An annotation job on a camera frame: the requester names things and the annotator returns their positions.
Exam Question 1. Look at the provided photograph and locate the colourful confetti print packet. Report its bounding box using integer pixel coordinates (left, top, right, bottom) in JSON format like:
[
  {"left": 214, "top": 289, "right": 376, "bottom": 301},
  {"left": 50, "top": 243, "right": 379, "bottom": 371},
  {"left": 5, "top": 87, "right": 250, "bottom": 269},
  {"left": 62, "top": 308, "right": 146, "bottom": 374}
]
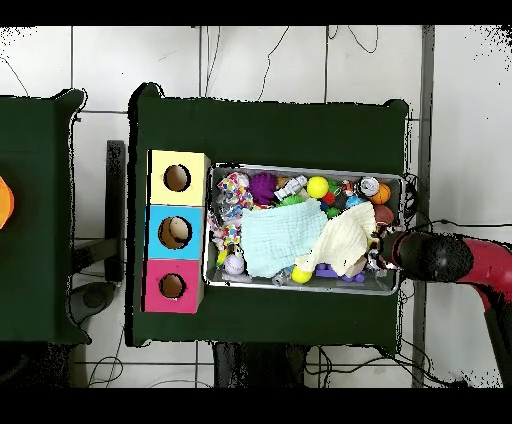
[{"left": 207, "top": 171, "right": 255, "bottom": 251}]

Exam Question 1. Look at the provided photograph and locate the black cable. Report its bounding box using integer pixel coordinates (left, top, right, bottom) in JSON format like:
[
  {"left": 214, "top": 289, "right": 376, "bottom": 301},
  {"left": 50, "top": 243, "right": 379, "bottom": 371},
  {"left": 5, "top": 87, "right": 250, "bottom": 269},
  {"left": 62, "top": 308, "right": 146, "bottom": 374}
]
[{"left": 403, "top": 217, "right": 512, "bottom": 235}]

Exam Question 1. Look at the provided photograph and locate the dark green tablecloth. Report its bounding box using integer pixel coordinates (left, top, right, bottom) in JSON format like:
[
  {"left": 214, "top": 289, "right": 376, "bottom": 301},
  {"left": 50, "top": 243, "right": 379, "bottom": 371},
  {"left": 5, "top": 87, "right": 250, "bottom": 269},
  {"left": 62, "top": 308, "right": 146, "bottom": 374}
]
[
  {"left": 0, "top": 88, "right": 91, "bottom": 346},
  {"left": 125, "top": 82, "right": 411, "bottom": 348}
]

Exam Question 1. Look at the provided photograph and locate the brown toy football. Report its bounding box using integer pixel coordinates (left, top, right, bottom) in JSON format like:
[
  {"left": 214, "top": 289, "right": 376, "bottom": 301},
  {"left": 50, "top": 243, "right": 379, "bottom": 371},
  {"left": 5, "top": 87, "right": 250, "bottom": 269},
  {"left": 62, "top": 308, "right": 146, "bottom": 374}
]
[{"left": 374, "top": 204, "right": 395, "bottom": 226}]

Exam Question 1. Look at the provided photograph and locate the dark grey floor base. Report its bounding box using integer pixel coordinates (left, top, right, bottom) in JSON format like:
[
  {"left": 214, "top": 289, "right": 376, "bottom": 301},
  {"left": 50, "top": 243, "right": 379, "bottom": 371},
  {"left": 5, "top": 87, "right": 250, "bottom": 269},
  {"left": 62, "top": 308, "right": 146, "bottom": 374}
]
[{"left": 69, "top": 281, "right": 118, "bottom": 325}]

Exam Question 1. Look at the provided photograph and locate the orange toy basketball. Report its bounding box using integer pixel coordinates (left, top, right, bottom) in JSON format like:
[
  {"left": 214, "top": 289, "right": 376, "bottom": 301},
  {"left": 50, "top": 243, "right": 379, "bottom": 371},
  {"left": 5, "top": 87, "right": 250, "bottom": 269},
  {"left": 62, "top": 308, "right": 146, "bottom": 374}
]
[{"left": 369, "top": 182, "right": 392, "bottom": 206}]

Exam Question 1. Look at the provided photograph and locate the mint waffle cloth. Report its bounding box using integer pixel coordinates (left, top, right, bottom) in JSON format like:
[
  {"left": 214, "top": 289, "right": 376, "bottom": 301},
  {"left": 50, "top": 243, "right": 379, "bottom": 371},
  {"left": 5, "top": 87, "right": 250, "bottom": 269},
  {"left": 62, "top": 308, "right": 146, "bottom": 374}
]
[{"left": 240, "top": 198, "right": 330, "bottom": 279}]

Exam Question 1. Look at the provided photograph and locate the orange round object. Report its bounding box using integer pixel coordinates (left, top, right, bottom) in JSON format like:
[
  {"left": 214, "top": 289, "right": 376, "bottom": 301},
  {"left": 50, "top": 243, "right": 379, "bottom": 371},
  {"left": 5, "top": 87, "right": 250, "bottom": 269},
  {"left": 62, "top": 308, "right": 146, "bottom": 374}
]
[{"left": 0, "top": 175, "right": 16, "bottom": 231}]

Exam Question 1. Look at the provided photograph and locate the cream waffle cloth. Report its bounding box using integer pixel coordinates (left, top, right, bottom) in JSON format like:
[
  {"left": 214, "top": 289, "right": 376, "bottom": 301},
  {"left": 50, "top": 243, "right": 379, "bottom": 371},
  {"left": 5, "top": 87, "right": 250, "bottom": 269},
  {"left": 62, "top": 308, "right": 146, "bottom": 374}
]
[{"left": 294, "top": 200, "right": 379, "bottom": 278}]

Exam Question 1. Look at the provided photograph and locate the silver drink can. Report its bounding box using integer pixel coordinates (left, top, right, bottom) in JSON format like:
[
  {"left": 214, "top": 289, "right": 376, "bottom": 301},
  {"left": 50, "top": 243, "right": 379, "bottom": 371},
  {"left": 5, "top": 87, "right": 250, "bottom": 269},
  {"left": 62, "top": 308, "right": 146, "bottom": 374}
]
[{"left": 356, "top": 176, "right": 380, "bottom": 198}]

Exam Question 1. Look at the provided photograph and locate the silver toy camera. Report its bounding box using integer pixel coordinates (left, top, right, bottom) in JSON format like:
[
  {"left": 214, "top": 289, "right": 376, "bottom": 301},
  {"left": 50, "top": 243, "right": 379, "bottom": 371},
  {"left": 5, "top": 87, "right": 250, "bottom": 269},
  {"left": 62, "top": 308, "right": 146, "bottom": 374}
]
[{"left": 273, "top": 174, "right": 308, "bottom": 202}]

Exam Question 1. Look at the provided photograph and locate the yellow ball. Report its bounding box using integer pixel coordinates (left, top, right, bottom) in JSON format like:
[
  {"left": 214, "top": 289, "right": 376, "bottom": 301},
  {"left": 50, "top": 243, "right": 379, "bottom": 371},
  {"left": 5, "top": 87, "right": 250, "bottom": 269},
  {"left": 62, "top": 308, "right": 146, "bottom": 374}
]
[
  {"left": 290, "top": 264, "right": 313, "bottom": 285},
  {"left": 306, "top": 176, "right": 330, "bottom": 200}
]

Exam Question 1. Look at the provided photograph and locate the black pedestal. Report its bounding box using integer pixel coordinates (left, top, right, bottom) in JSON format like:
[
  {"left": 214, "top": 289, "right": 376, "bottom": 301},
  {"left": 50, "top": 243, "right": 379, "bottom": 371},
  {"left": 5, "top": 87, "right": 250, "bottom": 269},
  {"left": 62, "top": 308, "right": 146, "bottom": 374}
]
[{"left": 211, "top": 341, "right": 309, "bottom": 388}]

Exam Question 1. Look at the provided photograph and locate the wooden box with three holes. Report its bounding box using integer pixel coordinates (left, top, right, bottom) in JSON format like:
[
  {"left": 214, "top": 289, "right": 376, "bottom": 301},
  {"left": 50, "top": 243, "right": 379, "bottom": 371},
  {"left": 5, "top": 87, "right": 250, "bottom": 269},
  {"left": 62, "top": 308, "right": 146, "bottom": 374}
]
[{"left": 141, "top": 149, "right": 212, "bottom": 315}]

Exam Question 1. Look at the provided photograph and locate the shallow clear mesh bin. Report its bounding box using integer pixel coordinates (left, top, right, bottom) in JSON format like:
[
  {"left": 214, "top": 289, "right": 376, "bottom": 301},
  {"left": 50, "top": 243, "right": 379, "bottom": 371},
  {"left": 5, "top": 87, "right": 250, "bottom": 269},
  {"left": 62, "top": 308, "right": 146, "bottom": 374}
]
[{"left": 202, "top": 162, "right": 405, "bottom": 297}]

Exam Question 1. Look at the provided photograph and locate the white baseball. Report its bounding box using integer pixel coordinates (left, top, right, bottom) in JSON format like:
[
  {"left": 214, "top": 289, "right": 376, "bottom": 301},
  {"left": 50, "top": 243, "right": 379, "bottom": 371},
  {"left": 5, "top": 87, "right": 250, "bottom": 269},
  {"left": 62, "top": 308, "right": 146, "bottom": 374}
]
[{"left": 222, "top": 253, "right": 246, "bottom": 276}]

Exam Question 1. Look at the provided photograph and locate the purple spiky ball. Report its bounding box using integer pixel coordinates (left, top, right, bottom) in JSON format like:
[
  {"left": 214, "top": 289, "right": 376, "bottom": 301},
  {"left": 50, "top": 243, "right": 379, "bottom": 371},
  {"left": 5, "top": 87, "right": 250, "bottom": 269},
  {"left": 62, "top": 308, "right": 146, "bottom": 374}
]
[{"left": 248, "top": 171, "right": 279, "bottom": 206}]

